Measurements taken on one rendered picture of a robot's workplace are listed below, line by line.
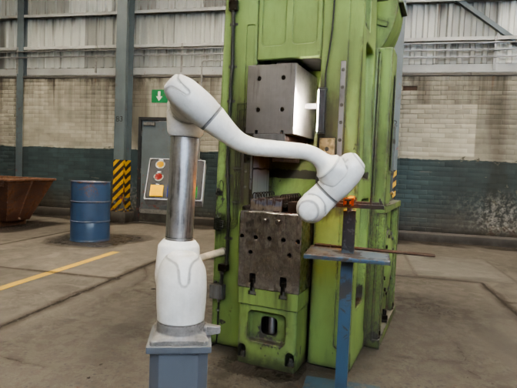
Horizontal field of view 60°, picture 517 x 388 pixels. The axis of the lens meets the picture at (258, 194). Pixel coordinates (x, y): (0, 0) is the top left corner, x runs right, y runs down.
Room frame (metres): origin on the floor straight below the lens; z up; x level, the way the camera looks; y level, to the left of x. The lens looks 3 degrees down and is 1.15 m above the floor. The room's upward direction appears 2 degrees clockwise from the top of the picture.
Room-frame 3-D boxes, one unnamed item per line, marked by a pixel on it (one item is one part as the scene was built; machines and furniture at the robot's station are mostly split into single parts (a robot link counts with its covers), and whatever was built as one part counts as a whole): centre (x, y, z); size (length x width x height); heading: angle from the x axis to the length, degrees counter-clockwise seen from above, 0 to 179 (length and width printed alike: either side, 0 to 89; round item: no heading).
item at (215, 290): (2.87, 0.24, 0.36); 0.09 x 0.07 x 0.12; 67
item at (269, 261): (2.80, -0.18, 0.69); 0.56 x 0.38 x 0.45; 157
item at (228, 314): (3.07, 0.08, 1.15); 0.44 x 0.26 x 2.30; 157
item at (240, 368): (2.58, -0.02, 0.01); 0.58 x 0.39 x 0.01; 67
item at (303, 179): (3.09, -0.30, 1.37); 0.41 x 0.10 x 0.91; 67
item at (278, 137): (2.81, -0.13, 1.32); 0.42 x 0.20 x 0.10; 157
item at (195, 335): (1.45, 0.22, 0.63); 0.22 x 0.18 x 0.06; 97
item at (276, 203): (2.81, -0.13, 0.96); 0.42 x 0.20 x 0.09; 157
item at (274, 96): (2.80, -0.17, 1.56); 0.42 x 0.39 x 0.40; 157
